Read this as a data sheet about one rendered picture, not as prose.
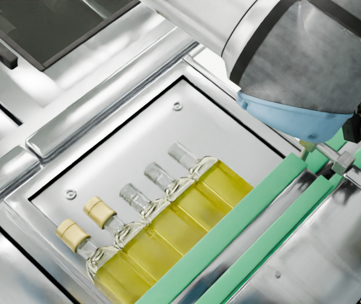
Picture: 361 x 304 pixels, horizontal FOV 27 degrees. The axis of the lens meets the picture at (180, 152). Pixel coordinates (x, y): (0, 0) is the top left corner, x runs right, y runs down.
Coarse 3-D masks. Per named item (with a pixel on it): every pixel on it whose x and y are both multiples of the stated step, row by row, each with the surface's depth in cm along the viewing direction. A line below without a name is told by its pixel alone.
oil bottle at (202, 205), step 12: (180, 180) 121; (192, 180) 121; (168, 192) 120; (180, 192) 119; (192, 192) 119; (204, 192) 120; (180, 204) 118; (192, 204) 118; (204, 204) 118; (216, 204) 119; (192, 216) 118; (204, 216) 117; (216, 216) 118; (204, 228) 117
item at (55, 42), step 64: (0, 0) 163; (64, 0) 165; (128, 0) 167; (0, 64) 153; (64, 64) 155; (128, 64) 152; (0, 128) 145; (64, 128) 142; (0, 192) 134; (0, 256) 130
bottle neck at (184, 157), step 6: (174, 144) 126; (180, 144) 126; (174, 150) 125; (180, 150) 125; (186, 150) 126; (174, 156) 125; (180, 156) 125; (186, 156) 125; (192, 156) 125; (180, 162) 125; (186, 162) 125; (192, 162) 124; (186, 168) 125
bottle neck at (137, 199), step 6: (126, 186) 120; (132, 186) 121; (120, 192) 120; (126, 192) 120; (132, 192) 120; (138, 192) 120; (126, 198) 120; (132, 198) 120; (138, 198) 119; (144, 198) 120; (132, 204) 120; (138, 204) 119; (144, 204) 119; (138, 210) 119
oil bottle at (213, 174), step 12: (204, 156) 124; (192, 168) 123; (204, 168) 122; (216, 168) 122; (228, 168) 123; (204, 180) 121; (216, 180) 121; (228, 180) 121; (240, 180) 122; (216, 192) 120; (228, 192) 120; (240, 192) 120; (228, 204) 120
